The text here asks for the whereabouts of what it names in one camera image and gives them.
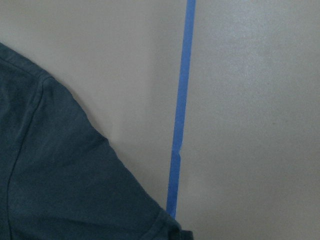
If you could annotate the black graphic t-shirt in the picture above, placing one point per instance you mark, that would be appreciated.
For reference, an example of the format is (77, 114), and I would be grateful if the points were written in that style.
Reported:
(59, 177)

